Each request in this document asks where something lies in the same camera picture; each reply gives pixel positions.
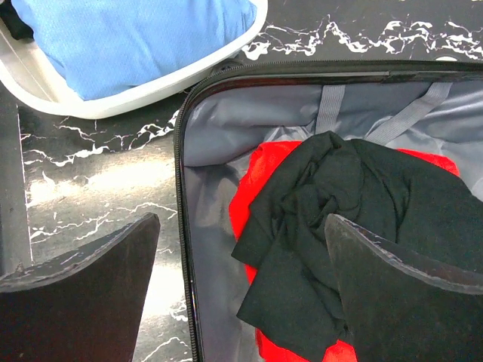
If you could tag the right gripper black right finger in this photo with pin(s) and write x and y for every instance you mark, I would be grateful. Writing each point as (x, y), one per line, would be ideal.
(400, 305)

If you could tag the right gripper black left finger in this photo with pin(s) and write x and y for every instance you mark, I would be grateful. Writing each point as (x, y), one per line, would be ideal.
(83, 305)

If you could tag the red garment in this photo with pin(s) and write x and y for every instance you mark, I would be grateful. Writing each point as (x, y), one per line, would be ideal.
(263, 162)

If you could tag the blue fish print suitcase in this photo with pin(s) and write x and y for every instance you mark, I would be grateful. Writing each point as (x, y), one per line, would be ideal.
(425, 106)

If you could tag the blue garment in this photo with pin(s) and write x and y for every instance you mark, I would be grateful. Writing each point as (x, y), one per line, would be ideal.
(102, 48)

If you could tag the white plastic basin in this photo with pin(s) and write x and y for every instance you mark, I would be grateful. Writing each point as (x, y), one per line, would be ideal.
(28, 75)

